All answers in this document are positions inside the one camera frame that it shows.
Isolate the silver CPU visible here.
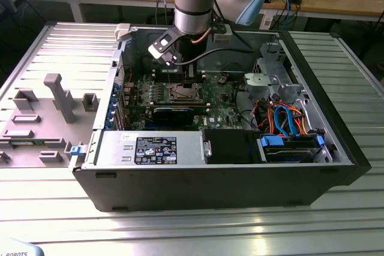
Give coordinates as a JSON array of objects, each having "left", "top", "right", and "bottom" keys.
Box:
[{"left": 175, "top": 86, "right": 194, "bottom": 98}]

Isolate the metal socket cover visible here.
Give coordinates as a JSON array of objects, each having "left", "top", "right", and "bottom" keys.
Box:
[{"left": 169, "top": 83, "right": 201, "bottom": 103}]

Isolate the black RAM slot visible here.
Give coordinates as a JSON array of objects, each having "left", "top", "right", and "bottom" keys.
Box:
[
  {"left": 151, "top": 101, "right": 211, "bottom": 113},
  {"left": 152, "top": 74, "right": 206, "bottom": 83},
  {"left": 152, "top": 69, "right": 206, "bottom": 77}
]

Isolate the CPU socket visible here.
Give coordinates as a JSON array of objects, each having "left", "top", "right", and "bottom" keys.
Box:
[{"left": 169, "top": 83, "right": 201, "bottom": 103}]

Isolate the white plastic case latch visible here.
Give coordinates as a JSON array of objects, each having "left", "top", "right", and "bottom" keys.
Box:
[{"left": 115, "top": 23, "right": 132, "bottom": 42}]

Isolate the black graphics card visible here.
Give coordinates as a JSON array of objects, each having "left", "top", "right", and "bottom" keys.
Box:
[{"left": 152, "top": 106, "right": 196, "bottom": 127}]

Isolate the green motherboard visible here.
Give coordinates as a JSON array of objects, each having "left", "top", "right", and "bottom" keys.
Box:
[{"left": 121, "top": 71, "right": 245, "bottom": 132}]

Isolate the grey metal drive cage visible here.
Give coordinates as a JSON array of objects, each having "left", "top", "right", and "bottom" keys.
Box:
[{"left": 242, "top": 42, "right": 303, "bottom": 104}]

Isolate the silver power supply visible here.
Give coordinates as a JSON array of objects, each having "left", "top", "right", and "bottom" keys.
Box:
[{"left": 95, "top": 130, "right": 208, "bottom": 167}]

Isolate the black open PC case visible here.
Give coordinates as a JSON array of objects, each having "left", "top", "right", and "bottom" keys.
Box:
[{"left": 71, "top": 24, "right": 373, "bottom": 213}]

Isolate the hard disk in blue carrier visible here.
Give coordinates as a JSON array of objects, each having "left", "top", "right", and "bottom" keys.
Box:
[{"left": 256, "top": 134, "right": 327, "bottom": 164}]

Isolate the grey parts rack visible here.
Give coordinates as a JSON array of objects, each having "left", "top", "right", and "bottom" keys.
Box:
[{"left": 0, "top": 73, "right": 101, "bottom": 169}]

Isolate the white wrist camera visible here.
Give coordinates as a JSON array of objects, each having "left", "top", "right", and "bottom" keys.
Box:
[{"left": 148, "top": 26, "right": 178, "bottom": 67}]

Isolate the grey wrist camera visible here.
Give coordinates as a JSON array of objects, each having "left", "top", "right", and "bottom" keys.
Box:
[{"left": 212, "top": 23, "right": 234, "bottom": 43}]

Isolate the black camera cable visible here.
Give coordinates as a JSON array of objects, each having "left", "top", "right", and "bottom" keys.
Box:
[{"left": 173, "top": 47, "right": 254, "bottom": 65}]

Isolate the black looped wire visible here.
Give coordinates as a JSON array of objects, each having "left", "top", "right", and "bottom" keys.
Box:
[{"left": 222, "top": 62, "right": 250, "bottom": 74}]

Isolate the thin red wire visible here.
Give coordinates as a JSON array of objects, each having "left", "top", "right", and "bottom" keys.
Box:
[{"left": 118, "top": 64, "right": 135, "bottom": 85}]

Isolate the black wire bundle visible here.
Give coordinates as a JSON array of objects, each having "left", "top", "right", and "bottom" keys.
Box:
[{"left": 235, "top": 80, "right": 259, "bottom": 131}]

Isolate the orange wire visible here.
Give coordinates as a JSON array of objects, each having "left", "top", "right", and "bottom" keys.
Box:
[{"left": 256, "top": 100, "right": 314, "bottom": 135}]

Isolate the blue flat wire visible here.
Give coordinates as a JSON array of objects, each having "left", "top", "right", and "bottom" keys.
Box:
[{"left": 273, "top": 103, "right": 302, "bottom": 138}]

